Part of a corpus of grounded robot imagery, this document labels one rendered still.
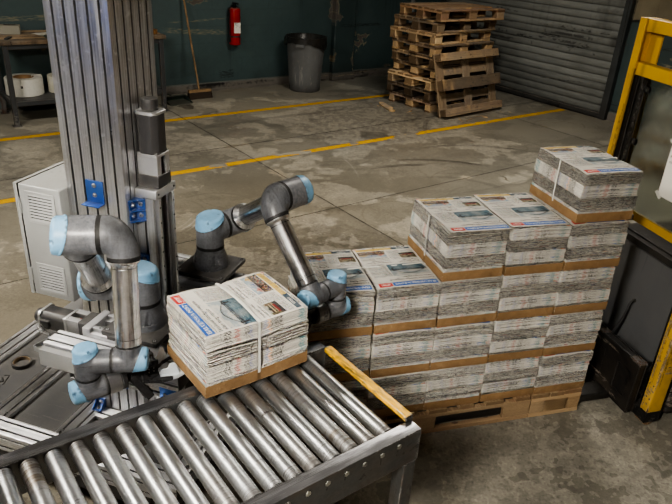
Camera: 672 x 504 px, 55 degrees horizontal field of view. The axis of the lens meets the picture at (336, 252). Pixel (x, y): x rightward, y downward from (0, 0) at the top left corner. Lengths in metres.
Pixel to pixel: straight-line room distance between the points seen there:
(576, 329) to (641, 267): 0.61
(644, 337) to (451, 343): 1.20
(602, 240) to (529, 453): 1.04
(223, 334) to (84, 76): 0.99
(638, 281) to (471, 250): 1.24
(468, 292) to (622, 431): 1.17
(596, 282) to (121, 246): 2.13
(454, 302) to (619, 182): 0.86
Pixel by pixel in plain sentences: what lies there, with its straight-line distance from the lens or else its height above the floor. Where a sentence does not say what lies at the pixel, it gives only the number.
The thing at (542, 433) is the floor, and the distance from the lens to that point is 3.43.
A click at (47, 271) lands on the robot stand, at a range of 2.75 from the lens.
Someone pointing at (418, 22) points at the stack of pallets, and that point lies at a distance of 9.03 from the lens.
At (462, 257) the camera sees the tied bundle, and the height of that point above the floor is 0.94.
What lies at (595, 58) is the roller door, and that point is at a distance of 9.89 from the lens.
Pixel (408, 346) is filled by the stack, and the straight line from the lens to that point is 2.88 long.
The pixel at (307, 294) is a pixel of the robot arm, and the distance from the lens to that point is 2.35.
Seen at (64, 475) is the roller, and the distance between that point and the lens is 1.95.
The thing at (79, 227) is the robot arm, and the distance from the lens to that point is 1.96.
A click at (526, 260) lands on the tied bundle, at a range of 2.92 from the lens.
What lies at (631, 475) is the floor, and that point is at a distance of 3.38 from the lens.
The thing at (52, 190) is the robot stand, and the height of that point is 1.23.
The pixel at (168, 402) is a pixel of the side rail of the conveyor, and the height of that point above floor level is 0.80.
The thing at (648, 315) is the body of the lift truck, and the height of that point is 0.45.
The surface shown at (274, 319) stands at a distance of 2.07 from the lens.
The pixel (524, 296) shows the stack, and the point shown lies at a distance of 3.02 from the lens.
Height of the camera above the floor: 2.13
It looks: 26 degrees down
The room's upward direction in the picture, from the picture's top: 4 degrees clockwise
